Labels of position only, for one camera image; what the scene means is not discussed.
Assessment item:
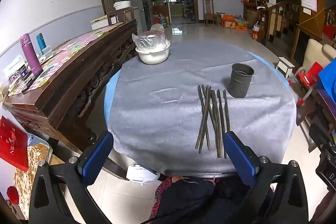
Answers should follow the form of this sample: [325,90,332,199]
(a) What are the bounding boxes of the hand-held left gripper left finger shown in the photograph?
[29,131,114,224]

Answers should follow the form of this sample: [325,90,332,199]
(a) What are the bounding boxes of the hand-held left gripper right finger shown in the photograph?
[223,131,309,224]

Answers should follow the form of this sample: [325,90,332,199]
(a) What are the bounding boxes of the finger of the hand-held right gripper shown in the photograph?
[309,123,330,152]

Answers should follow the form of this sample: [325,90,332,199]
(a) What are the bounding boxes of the bunch of dark chopsticks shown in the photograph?
[195,84,231,159]

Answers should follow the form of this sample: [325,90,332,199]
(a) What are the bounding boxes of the grey metal chopstick holder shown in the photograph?
[227,63,255,98]

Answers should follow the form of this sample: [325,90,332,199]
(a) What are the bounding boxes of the red plastic chair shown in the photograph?
[289,62,323,106]

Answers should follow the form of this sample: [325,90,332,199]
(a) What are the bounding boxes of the blue cloth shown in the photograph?
[318,58,336,90]

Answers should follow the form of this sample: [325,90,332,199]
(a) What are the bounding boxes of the gold patterned box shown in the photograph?
[13,143,53,219]

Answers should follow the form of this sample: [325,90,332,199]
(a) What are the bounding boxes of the person's dark clothing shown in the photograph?
[147,177,276,224]

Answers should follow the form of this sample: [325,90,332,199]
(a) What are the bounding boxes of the dark carved wooden sideboard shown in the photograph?
[3,19,138,180]

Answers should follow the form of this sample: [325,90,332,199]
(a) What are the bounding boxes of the grey table cloth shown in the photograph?
[108,40,297,174]

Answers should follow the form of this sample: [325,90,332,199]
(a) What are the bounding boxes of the white step stool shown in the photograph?
[275,57,294,79]

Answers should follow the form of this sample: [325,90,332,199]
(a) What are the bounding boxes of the beige sofa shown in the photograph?
[299,39,336,75]

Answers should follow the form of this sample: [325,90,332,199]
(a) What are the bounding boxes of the black phone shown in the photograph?
[22,70,44,94]

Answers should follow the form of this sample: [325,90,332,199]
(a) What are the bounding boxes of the floral pink mat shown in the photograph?
[8,23,124,96]

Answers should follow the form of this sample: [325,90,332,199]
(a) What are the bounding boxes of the white bowl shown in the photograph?
[135,42,171,65]

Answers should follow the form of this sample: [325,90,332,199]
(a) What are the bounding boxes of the purple thermos bottle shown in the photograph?
[20,33,43,77]

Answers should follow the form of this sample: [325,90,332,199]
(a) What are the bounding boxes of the wooden stair railing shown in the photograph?
[262,1,300,43]

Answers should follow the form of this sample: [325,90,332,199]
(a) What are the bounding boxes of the clear plastic bag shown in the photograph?
[132,30,171,52]

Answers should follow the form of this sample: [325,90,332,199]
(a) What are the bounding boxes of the teal thermos bottle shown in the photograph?
[36,33,47,55]

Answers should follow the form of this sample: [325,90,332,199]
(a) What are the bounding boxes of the white chest freezer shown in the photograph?
[91,17,109,30]

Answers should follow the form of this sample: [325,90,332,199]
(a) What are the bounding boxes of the orange cardboard box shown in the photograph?
[221,14,235,29]

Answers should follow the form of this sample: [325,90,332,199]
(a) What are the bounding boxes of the wooden chair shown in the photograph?
[203,0,218,25]

